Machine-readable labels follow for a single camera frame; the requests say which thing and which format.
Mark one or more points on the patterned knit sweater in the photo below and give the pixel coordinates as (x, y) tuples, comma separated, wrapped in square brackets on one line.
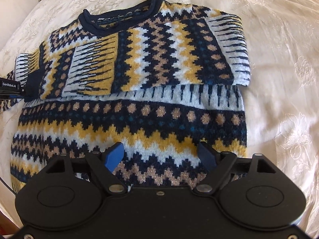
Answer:
[(158, 77)]

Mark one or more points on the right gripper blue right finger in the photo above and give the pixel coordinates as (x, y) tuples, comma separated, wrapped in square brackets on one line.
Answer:
[(218, 166)]

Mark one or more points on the cream floral bedspread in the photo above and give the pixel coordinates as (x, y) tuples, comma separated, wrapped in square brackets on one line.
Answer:
[(281, 102)]

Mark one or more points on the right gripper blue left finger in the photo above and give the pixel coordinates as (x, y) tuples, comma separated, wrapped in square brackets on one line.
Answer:
[(102, 166)]

